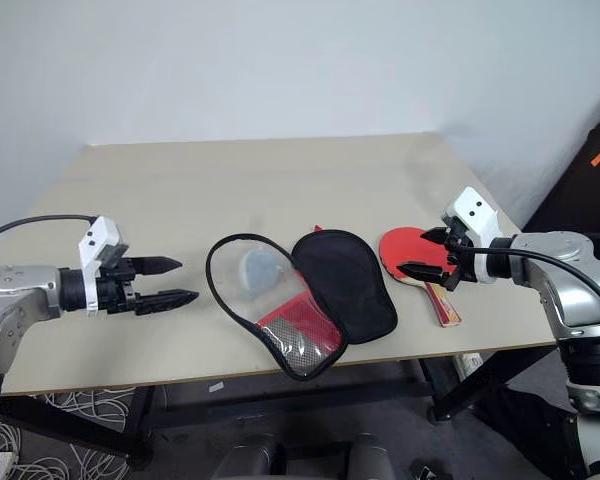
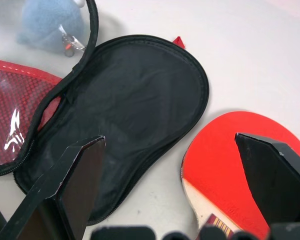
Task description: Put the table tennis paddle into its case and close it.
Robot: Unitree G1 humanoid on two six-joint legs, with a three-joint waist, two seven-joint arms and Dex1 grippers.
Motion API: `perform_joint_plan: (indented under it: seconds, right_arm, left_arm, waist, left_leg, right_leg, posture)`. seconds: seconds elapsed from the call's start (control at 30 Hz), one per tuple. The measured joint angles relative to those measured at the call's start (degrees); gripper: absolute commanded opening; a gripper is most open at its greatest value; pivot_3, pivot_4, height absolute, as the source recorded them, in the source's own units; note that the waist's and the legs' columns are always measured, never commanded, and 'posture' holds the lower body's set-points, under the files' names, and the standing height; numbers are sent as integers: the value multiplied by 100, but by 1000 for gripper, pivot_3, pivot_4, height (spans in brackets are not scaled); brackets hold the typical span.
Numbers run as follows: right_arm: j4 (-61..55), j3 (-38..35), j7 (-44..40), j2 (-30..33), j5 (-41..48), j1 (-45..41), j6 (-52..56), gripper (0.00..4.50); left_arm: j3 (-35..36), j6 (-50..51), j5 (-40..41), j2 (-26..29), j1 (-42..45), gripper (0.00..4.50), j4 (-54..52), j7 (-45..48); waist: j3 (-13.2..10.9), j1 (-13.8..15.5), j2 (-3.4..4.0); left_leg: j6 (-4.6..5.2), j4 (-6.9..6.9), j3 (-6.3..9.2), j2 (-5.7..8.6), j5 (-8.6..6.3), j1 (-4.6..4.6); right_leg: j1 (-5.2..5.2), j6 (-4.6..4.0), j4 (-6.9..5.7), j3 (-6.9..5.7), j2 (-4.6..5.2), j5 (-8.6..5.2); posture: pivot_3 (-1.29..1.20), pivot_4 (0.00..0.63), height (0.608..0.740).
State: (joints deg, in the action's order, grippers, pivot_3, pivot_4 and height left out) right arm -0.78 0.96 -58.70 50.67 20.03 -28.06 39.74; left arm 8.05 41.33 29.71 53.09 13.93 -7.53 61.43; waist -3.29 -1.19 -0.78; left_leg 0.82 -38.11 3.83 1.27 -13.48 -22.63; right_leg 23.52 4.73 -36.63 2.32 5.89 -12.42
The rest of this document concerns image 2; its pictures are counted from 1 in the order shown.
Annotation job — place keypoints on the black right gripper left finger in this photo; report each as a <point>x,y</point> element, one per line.
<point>65,190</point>

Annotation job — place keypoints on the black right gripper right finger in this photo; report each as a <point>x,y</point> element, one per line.
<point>277,180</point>

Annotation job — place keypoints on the metal keyring clip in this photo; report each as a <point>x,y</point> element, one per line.
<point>71,43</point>

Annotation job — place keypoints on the red table tennis paddle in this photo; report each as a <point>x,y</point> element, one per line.
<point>215,155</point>

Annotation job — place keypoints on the red fabric pouch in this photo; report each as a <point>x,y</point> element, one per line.
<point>140,100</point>

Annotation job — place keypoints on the pale blue plush toy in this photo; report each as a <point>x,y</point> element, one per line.
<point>47,22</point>

